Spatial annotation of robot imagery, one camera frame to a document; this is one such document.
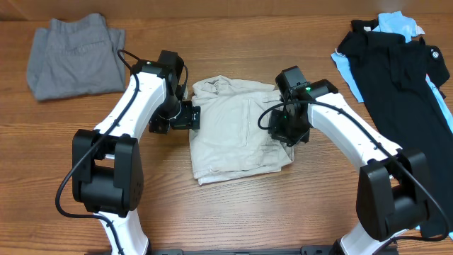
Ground black shirt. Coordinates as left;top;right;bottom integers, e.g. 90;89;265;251
337;20;452;217

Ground folded grey shorts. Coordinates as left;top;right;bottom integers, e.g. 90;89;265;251
26;13;125;101

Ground light blue shirt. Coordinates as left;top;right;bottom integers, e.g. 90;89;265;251
331;11;452;130

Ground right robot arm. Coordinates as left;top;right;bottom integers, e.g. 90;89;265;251
267;66;435;254

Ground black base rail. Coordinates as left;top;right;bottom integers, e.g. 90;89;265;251
145;244;344;255

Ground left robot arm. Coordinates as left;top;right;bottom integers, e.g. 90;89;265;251
65;50;201;254

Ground beige shorts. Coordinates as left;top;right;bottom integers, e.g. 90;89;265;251
189;76;294;185

